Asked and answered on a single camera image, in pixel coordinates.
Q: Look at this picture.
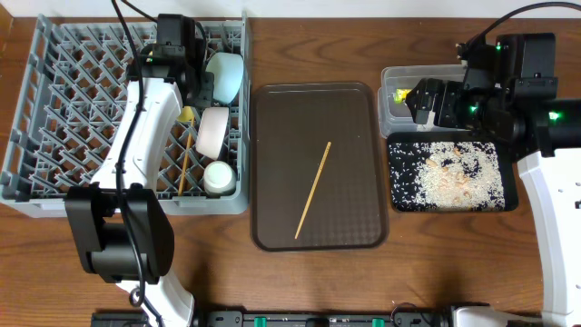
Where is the clear plastic waste bin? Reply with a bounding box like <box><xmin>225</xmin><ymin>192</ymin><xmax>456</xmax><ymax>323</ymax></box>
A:
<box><xmin>378</xmin><ymin>64</ymin><xmax>465</xmax><ymax>139</ymax></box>

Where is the brown serving tray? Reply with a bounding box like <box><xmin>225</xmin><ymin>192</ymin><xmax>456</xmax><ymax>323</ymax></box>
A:
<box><xmin>250</xmin><ymin>82</ymin><xmax>389</xmax><ymax>252</ymax></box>

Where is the wooden chopstick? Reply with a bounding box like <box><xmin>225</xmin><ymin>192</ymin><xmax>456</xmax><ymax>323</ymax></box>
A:
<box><xmin>294</xmin><ymin>141</ymin><xmax>332</xmax><ymax>240</ymax></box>
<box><xmin>178</xmin><ymin>116</ymin><xmax>195</xmax><ymax>196</ymax></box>

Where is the grey plastic dish rack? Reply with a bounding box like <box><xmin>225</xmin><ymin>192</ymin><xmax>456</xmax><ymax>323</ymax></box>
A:
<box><xmin>1</xmin><ymin>16</ymin><xmax>251</xmax><ymax>218</ymax></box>

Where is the green snack wrapper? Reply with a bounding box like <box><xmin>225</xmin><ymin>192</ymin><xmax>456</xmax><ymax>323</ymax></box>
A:
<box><xmin>393</xmin><ymin>88</ymin><xmax>411</xmax><ymax>104</ymax></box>

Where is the yellow round plate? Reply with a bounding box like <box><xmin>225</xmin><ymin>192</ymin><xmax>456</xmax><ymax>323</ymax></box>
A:
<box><xmin>176</xmin><ymin>106</ymin><xmax>195</xmax><ymax>123</ymax></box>

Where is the spilled rice pile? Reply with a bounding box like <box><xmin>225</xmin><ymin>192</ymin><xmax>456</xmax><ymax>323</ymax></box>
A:
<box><xmin>389</xmin><ymin>141</ymin><xmax>506</xmax><ymax>212</ymax></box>

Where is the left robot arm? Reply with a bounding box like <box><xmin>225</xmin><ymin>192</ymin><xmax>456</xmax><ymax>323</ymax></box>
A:
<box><xmin>64</xmin><ymin>14</ymin><xmax>209</xmax><ymax>326</ymax></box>

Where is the light blue bowl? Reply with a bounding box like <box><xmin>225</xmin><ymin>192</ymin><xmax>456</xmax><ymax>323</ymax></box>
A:
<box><xmin>206</xmin><ymin>53</ymin><xmax>244</xmax><ymax>104</ymax></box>

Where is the pale green cup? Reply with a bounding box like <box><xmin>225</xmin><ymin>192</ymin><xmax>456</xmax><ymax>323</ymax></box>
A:
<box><xmin>203</xmin><ymin>161</ymin><xmax>237</xmax><ymax>197</ymax></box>

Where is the pink white bowl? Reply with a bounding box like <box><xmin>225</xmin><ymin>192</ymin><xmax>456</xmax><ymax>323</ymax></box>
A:
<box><xmin>195</xmin><ymin>107</ymin><xmax>230</xmax><ymax>160</ymax></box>

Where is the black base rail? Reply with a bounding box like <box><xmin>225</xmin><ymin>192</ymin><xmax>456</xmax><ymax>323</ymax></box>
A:
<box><xmin>90</xmin><ymin>311</ymin><xmax>453</xmax><ymax>327</ymax></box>

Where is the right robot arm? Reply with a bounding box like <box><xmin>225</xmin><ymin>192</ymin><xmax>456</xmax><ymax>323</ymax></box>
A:
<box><xmin>405</xmin><ymin>33</ymin><xmax>580</xmax><ymax>326</ymax></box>

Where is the black waste tray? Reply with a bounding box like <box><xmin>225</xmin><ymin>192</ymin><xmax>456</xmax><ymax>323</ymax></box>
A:
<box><xmin>386</xmin><ymin>130</ymin><xmax>519</xmax><ymax>213</ymax></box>

